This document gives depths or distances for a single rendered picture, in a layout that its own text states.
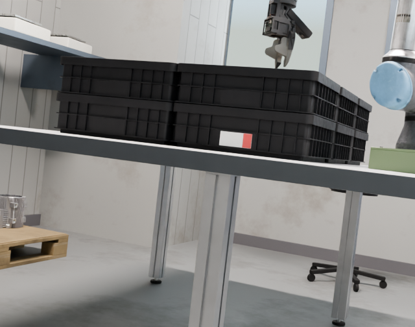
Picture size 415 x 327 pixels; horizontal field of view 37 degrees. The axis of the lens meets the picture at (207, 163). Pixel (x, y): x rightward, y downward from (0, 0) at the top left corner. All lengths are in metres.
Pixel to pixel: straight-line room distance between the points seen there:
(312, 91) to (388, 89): 0.20
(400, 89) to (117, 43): 2.89
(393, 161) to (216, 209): 0.56
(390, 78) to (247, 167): 0.56
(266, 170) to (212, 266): 0.26
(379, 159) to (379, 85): 0.19
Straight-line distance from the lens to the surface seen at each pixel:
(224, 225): 1.33
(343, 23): 4.50
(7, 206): 3.59
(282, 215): 4.50
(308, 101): 1.59
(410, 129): 1.78
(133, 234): 4.13
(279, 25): 2.01
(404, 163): 1.68
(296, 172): 1.21
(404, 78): 1.64
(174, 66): 1.73
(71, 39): 3.95
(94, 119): 1.85
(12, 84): 4.26
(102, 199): 4.25
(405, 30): 1.70
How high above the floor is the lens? 0.72
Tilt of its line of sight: 2 degrees down
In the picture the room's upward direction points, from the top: 6 degrees clockwise
